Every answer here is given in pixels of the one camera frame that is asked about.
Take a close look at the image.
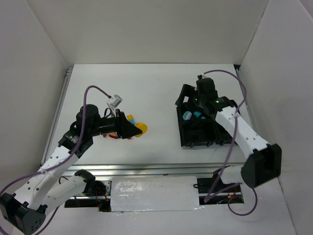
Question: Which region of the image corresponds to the red flower lego piece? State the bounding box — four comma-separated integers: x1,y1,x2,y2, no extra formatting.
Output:
108,133,118,139

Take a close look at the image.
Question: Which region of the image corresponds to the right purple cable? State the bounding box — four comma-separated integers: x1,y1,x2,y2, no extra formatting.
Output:
202,70,259,216

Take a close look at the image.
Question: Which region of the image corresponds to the purple cable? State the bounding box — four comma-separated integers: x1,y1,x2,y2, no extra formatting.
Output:
0,85,111,235
202,70,259,216

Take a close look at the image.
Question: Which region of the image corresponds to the orange oval lego piece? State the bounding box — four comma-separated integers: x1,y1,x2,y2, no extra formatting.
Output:
135,122,148,138

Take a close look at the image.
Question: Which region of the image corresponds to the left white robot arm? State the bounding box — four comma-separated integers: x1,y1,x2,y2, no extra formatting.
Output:
0,104,142,235

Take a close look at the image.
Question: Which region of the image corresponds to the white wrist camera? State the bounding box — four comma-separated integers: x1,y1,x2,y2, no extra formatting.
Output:
197,74,209,80
107,94,123,109

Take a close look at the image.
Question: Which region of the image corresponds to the black four-compartment tray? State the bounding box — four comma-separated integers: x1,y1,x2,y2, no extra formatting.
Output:
176,94,232,148

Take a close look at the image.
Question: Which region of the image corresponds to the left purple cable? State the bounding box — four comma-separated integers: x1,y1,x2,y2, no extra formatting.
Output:
0,85,111,235

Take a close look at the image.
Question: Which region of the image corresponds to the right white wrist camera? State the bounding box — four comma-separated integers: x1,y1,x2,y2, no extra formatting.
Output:
197,74,209,80

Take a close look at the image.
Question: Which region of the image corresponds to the aluminium front rail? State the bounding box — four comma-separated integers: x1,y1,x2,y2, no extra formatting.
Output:
39,163,245,177

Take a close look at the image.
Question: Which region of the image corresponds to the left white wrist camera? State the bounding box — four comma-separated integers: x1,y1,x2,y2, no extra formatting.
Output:
107,94,123,109

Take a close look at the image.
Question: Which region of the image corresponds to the aluminium left rail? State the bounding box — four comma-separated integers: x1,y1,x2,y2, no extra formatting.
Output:
40,67,73,166

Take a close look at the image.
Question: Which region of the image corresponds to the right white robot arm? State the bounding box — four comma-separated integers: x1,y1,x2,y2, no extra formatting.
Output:
175,77,282,188

